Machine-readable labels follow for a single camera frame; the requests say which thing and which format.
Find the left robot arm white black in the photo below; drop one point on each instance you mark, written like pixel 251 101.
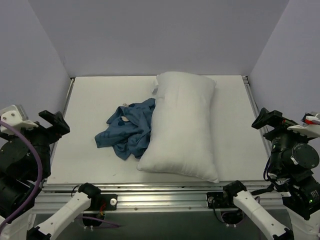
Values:
pixel 25 161

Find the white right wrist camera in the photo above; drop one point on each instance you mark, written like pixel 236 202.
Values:
pixel 310 127

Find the blue cartoon print pillowcase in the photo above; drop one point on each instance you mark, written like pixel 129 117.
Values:
pixel 129 129

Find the aluminium rail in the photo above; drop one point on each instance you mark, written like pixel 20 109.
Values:
pixel 256 112
pixel 67 99

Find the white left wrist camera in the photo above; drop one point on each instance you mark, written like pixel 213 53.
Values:
pixel 16 116

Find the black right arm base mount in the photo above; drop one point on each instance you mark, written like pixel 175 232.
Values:
pixel 218 201

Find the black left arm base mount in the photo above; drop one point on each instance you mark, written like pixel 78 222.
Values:
pixel 108 202

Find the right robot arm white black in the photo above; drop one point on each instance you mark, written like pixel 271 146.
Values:
pixel 289 172

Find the aluminium left side rail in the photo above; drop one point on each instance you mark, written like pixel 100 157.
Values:
pixel 67 99

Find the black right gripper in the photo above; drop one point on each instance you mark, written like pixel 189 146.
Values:
pixel 269 120

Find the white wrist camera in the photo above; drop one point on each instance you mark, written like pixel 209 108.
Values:
pixel 310 127
pixel 16 116

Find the white pillow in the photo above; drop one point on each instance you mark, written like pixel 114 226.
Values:
pixel 180 138

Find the aluminium front rail frame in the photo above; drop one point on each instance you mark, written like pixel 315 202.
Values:
pixel 137 198

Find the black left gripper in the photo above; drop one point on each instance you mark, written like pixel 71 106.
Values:
pixel 52 124

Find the aluminium right side rail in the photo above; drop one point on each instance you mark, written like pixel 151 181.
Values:
pixel 256 112

